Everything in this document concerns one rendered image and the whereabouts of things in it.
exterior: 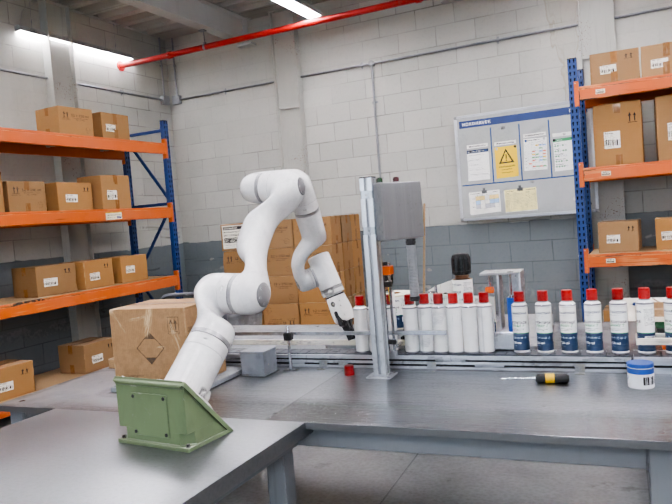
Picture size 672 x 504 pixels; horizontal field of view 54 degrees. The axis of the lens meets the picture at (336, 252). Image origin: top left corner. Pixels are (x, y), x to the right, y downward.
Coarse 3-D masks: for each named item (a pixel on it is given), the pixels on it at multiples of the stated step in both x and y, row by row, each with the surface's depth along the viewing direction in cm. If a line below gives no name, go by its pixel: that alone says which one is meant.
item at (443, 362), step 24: (240, 360) 254; (288, 360) 246; (312, 360) 242; (336, 360) 239; (360, 360) 235; (408, 360) 228; (432, 360) 225; (456, 360) 222; (480, 360) 219; (504, 360) 215; (528, 360) 212; (552, 360) 209; (576, 360) 206; (600, 360) 204; (624, 360) 201
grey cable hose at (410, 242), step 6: (408, 240) 218; (414, 240) 219; (408, 246) 219; (414, 246) 219; (408, 252) 219; (414, 252) 218; (408, 258) 219; (414, 258) 218; (408, 264) 219; (414, 264) 218; (408, 270) 220; (414, 270) 219; (414, 276) 219; (414, 282) 219; (414, 288) 219; (414, 294) 219; (414, 300) 219
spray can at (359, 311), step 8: (360, 296) 237; (360, 304) 237; (360, 312) 236; (360, 320) 236; (360, 328) 237; (360, 336) 237; (368, 336) 238; (360, 344) 237; (368, 344) 238; (360, 352) 237
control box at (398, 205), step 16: (384, 192) 214; (400, 192) 218; (416, 192) 221; (384, 208) 214; (400, 208) 218; (416, 208) 221; (384, 224) 214; (400, 224) 218; (416, 224) 221; (384, 240) 215
